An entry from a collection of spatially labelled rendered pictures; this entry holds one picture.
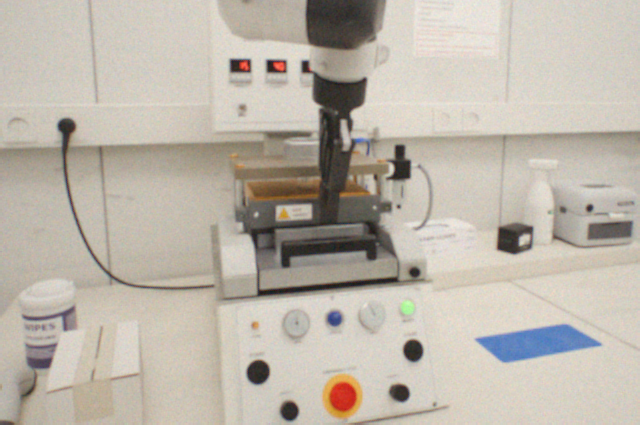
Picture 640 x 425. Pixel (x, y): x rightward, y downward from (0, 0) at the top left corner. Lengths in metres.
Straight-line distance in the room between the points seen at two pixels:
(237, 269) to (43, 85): 0.78
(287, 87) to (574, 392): 0.76
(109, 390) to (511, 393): 0.61
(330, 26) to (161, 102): 0.87
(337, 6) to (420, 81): 1.02
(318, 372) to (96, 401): 0.31
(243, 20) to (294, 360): 0.48
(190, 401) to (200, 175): 0.66
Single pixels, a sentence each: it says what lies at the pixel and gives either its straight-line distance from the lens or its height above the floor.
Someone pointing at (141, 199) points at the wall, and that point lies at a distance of 1.38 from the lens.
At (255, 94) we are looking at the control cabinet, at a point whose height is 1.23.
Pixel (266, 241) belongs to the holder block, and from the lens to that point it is 0.86.
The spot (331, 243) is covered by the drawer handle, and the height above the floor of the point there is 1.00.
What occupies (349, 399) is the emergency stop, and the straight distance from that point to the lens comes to 0.79.
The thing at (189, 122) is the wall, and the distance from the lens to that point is 1.30.
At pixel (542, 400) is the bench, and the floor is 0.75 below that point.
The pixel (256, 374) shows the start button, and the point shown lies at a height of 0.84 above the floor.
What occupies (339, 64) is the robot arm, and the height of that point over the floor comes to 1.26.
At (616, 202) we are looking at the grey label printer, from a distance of 1.65.
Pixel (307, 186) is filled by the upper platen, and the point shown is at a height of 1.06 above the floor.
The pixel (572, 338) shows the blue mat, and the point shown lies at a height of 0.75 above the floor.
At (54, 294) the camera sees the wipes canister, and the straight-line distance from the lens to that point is 1.00.
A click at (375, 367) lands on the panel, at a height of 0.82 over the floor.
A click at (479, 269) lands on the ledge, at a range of 1.34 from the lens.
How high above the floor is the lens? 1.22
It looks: 9 degrees down
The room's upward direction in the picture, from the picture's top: straight up
